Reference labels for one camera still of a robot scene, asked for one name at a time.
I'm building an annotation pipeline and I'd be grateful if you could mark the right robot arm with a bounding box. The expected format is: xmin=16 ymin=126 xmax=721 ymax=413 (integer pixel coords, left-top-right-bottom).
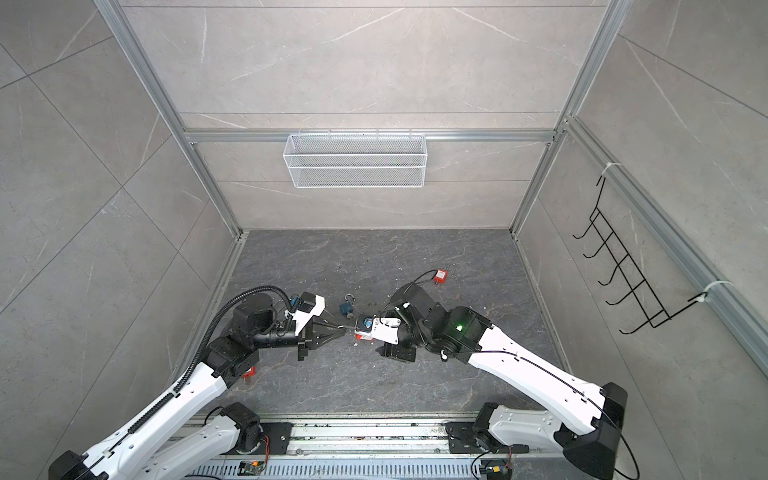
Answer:
xmin=355 ymin=269 xmax=628 ymax=479

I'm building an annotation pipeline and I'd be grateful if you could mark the aluminium rail front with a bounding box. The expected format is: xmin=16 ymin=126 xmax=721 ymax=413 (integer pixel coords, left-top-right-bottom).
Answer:
xmin=168 ymin=416 xmax=596 ymax=479

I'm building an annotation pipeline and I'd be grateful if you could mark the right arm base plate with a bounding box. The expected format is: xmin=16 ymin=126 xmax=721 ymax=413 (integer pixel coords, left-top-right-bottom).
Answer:
xmin=445 ymin=422 xmax=530 ymax=454

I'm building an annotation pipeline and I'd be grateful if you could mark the white wire mesh basket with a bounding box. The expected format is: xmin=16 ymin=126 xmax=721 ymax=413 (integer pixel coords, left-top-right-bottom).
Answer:
xmin=283 ymin=133 xmax=428 ymax=189

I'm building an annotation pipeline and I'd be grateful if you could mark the black wire hook rack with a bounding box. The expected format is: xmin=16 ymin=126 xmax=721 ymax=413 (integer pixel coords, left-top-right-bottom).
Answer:
xmin=572 ymin=176 xmax=708 ymax=336

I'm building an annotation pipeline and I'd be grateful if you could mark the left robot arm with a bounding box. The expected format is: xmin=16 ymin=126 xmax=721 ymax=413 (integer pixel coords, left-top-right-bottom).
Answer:
xmin=48 ymin=285 xmax=344 ymax=479

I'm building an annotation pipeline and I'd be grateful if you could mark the red padlock far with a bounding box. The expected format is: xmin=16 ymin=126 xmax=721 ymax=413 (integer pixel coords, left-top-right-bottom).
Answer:
xmin=432 ymin=269 xmax=448 ymax=284

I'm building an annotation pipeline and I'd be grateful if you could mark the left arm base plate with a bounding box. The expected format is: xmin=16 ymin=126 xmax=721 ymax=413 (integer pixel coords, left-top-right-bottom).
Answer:
xmin=235 ymin=422 xmax=294 ymax=455

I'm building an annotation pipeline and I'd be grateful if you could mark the blue padlock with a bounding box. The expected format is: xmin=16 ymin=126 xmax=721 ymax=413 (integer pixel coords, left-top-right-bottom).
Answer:
xmin=339 ymin=294 xmax=355 ymax=318

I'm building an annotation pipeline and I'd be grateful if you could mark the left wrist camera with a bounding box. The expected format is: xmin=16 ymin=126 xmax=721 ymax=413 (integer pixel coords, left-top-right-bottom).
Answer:
xmin=291 ymin=292 xmax=326 ymax=335

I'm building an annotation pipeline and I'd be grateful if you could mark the red padlock near left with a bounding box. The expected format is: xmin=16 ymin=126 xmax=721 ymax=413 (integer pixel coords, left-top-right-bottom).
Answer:
xmin=242 ymin=367 xmax=256 ymax=382

